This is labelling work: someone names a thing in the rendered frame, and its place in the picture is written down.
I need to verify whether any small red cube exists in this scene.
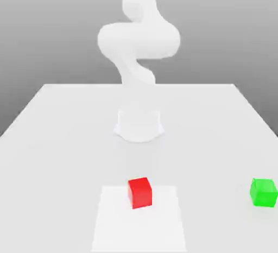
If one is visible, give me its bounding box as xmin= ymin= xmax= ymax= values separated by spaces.
xmin=127 ymin=176 xmax=153 ymax=210

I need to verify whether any small green cube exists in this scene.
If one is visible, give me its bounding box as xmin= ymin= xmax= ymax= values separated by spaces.
xmin=249 ymin=178 xmax=278 ymax=208

